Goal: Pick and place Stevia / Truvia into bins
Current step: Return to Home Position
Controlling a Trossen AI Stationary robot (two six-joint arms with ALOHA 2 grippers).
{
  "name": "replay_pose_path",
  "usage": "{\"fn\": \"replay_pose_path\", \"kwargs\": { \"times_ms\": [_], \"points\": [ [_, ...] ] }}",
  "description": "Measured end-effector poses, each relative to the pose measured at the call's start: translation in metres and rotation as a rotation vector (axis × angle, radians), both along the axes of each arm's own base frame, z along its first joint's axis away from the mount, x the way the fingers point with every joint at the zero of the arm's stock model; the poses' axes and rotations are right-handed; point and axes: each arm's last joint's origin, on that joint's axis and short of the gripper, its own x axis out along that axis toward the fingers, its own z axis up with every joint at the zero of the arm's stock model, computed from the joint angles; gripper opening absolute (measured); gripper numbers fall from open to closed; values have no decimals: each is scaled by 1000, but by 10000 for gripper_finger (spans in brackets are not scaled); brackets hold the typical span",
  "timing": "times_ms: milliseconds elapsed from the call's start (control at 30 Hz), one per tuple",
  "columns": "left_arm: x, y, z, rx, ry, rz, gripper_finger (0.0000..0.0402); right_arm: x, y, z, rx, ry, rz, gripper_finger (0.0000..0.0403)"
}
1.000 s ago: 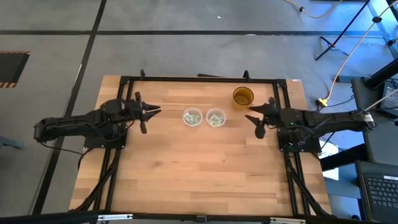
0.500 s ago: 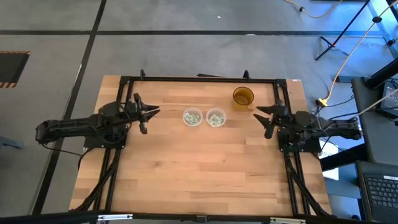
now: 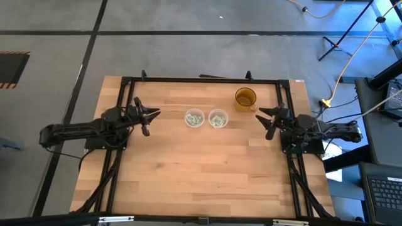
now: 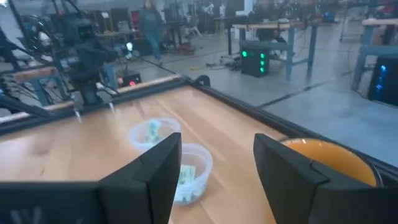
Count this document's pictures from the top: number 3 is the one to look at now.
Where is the grey desk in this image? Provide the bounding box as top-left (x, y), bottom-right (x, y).
top-left (354, 77), bottom-right (402, 167)

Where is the silver metal bracket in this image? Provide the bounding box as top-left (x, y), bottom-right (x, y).
top-left (98, 215), bottom-right (135, 224)
top-left (272, 218), bottom-right (310, 226)

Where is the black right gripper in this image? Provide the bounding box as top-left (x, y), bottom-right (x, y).
top-left (254, 106), bottom-right (291, 141)

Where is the black laptop keyboard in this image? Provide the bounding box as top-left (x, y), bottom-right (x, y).
top-left (359, 162), bottom-right (402, 225)

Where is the clear plastic cup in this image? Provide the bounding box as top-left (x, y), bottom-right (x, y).
top-left (183, 108), bottom-right (206, 129)
top-left (207, 108), bottom-right (229, 129)

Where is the black aluminium crossbar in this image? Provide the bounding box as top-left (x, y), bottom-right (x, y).
top-left (0, 212), bottom-right (402, 226)

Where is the black aluminium table frame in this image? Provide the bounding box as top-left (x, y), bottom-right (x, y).
top-left (70, 69), bottom-right (335, 220)

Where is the black floor cable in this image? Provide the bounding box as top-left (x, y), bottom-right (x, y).
top-left (312, 95), bottom-right (359, 126)

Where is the white desk cable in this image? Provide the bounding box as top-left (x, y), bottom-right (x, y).
top-left (353, 89), bottom-right (402, 122)

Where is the black tripod stand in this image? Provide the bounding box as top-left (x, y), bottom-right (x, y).
top-left (318, 0), bottom-right (375, 62)

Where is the amber translucent mug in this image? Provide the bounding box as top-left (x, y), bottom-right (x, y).
top-left (235, 87), bottom-right (258, 113)

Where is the long yellow cable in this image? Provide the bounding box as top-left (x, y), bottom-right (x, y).
top-left (328, 0), bottom-right (402, 102)

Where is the white paper sheet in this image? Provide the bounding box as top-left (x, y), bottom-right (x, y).
top-left (322, 143), bottom-right (344, 183)

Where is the black desk support beam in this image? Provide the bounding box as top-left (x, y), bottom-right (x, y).
top-left (323, 144), bottom-right (373, 173)
top-left (369, 58), bottom-right (402, 90)

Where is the black hazard-striped floor hatch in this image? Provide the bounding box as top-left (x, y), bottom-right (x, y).
top-left (0, 51), bottom-right (31, 90)

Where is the cream floor cable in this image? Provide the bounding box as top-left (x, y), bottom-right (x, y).
top-left (286, 0), bottom-right (347, 19)

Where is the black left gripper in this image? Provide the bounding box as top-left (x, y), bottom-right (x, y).
top-left (127, 97), bottom-right (161, 137)

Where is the grey furniture foot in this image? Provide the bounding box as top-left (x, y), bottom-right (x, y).
top-left (0, 137), bottom-right (25, 151)

